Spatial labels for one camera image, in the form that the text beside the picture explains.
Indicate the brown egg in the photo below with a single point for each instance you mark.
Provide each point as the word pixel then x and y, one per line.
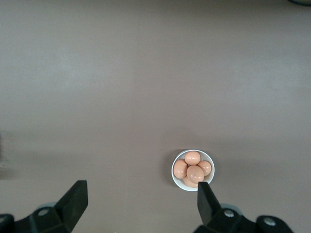
pixel 192 157
pixel 179 168
pixel 195 173
pixel 206 167
pixel 188 183

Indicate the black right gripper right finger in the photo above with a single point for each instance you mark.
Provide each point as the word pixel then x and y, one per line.
pixel 211 213

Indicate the white round bowl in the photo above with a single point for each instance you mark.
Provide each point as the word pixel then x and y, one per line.
pixel 177 182

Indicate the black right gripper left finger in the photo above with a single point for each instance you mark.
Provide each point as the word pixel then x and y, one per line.
pixel 65 213

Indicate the brown table cover sheet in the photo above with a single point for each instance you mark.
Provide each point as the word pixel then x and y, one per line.
pixel 121 72

